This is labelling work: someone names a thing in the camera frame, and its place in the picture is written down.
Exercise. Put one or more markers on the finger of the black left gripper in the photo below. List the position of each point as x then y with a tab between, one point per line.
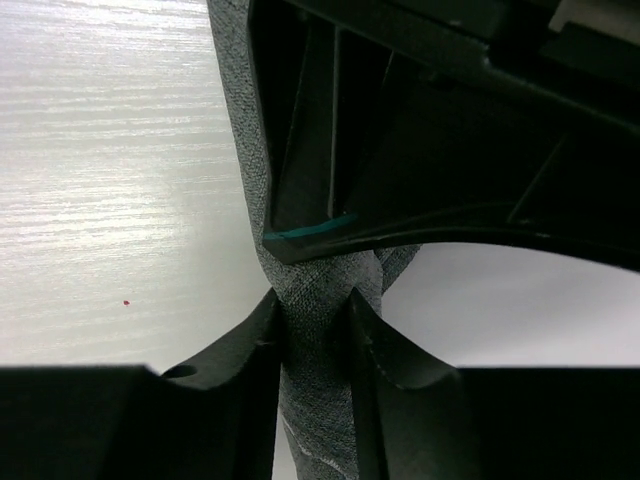
390	123

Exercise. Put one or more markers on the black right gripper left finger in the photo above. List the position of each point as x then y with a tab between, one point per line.
213	416

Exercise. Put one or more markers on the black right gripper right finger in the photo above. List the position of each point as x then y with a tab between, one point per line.
417	417

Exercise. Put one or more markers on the grey cloth napkin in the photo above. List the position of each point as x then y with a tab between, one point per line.
315	395

